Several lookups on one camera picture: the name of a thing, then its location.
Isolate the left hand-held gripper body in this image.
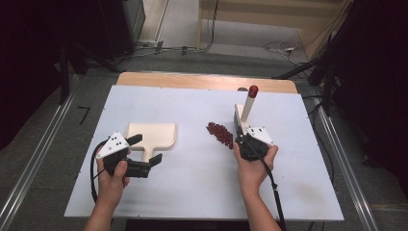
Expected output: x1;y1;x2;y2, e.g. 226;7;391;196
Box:
95;131;152;179

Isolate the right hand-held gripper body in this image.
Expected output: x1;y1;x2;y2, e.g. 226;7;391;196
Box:
235;125;274;163

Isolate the pile of red beans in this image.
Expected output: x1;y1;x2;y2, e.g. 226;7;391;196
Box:
205;121;235;151

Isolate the cream plastic dustpan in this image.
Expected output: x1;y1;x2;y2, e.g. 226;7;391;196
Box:
124;122;178;164

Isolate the cream brush with red cap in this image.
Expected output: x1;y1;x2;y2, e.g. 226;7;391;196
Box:
233;84;260;138

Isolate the person's right hand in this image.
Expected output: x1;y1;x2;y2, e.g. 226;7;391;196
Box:
232;141;280;195

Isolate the person's left hand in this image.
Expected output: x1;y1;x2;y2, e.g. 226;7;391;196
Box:
95;144;132;208

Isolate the white board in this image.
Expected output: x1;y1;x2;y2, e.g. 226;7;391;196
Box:
64;84;344;222

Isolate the wooden table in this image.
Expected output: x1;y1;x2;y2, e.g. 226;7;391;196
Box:
115;71;298;94

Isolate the black metal stand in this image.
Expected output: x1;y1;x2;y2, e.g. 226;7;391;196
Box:
272;0;357;116

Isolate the black cabinet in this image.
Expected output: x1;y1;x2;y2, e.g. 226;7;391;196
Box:
97;0;147;62

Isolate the light wooden shelf unit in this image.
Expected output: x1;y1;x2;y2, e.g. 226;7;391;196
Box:
197;0;352;61

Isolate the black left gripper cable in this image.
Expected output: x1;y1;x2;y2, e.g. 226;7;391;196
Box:
89;140;109;205

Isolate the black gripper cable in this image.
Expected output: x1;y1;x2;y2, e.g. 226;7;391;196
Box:
248;142;288;231
89;140;109;205

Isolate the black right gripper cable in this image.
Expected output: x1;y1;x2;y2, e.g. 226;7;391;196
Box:
248;142;288;231

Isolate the metal floor rail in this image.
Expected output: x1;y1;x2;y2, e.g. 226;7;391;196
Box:
0;75;81;231
311;95;381;231

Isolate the white floor cable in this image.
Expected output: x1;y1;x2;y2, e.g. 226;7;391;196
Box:
263;39;311;66

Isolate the black floor cable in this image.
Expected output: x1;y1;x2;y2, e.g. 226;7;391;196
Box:
179;0;220;55

